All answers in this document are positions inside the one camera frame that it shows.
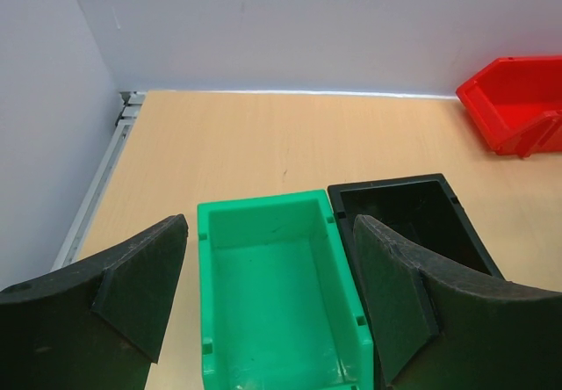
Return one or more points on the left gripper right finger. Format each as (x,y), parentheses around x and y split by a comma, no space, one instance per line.
(438,324)

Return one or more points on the green plastic bin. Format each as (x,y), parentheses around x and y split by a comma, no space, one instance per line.
(278,304)

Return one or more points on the red plastic bin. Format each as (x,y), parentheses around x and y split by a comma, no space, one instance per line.
(515,102)

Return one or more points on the aluminium table side frame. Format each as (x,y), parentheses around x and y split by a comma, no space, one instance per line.
(73,242)

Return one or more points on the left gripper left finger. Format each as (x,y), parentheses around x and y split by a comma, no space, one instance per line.
(98,323)

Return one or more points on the black plastic bin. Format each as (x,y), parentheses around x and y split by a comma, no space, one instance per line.
(424,209)

